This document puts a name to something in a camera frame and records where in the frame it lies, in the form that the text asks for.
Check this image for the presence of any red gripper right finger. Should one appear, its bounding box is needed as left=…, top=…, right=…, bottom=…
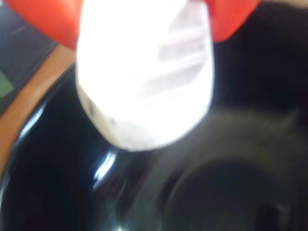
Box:
left=205, top=0, right=262, bottom=43

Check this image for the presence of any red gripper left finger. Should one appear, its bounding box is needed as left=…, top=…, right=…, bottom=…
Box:
left=6, top=0, right=84, bottom=51

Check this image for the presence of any black mat with yellow lines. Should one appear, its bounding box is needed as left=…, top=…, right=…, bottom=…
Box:
left=0, top=4, right=58, bottom=116

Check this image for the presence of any black glossy bowl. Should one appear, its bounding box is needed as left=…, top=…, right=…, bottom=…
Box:
left=0, top=0, right=308, bottom=231

